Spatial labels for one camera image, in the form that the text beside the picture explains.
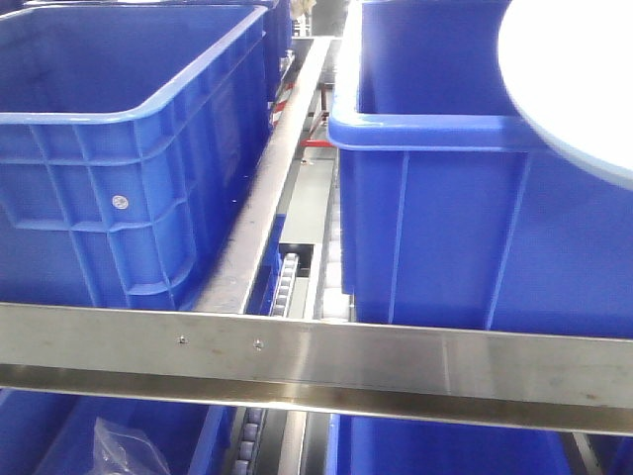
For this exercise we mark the blue crate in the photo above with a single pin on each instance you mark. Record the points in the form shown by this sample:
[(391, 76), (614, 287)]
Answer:
[(129, 137), (454, 213), (365, 445), (49, 433)]

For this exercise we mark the blue crate upper left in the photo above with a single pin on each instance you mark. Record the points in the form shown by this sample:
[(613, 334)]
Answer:
[(129, 137)]

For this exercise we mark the grey roller conveyor track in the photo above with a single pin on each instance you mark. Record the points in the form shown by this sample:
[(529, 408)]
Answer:
[(294, 442)]

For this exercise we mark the clear plastic bag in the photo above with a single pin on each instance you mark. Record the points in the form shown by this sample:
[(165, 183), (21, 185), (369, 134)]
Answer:
[(123, 450)]

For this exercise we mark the blue crate upper right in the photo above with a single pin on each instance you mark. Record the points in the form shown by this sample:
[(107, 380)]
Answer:
[(454, 213)]

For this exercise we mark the blue crate bottom left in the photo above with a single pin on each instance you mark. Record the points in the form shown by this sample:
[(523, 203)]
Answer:
[(49, 433)]

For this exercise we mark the pale blue round plate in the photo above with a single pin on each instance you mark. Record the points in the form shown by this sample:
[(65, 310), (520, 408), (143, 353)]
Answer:
[(567, 68)]

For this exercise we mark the blue crate bottom right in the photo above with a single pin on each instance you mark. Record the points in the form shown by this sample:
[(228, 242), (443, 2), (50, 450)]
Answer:
[(365, 445)]

